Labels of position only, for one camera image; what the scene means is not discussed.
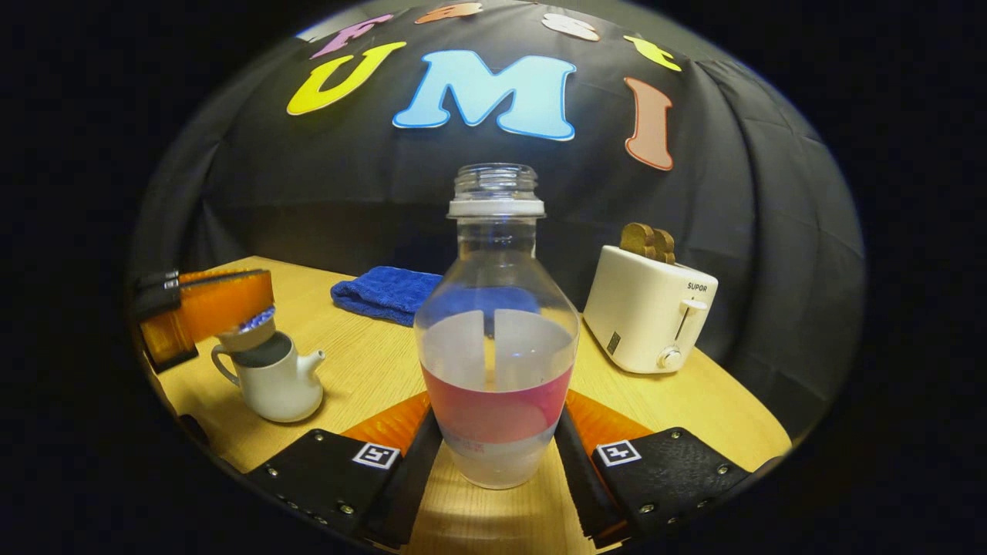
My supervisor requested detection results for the white toaster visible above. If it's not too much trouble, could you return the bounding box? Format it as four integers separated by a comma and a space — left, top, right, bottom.
583, 244, 719, 375

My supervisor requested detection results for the clear plastic water bottle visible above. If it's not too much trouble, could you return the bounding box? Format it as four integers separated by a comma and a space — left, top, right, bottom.
414, 163, 581, 490

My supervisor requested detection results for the black backdrop cloth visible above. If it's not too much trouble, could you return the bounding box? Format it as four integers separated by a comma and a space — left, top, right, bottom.
127, 0, 864, 440

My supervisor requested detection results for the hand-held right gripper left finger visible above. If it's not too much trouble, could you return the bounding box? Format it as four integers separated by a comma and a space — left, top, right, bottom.
245, 391, 444, 550

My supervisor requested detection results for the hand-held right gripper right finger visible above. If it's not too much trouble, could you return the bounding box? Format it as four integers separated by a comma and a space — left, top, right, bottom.
557, 389, 753, 550

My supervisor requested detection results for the blue towel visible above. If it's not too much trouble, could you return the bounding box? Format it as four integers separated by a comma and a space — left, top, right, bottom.
331, 266, 463, 328

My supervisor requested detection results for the white teacup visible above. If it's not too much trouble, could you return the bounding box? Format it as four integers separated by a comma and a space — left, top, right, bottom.
211, 331, 326, 424

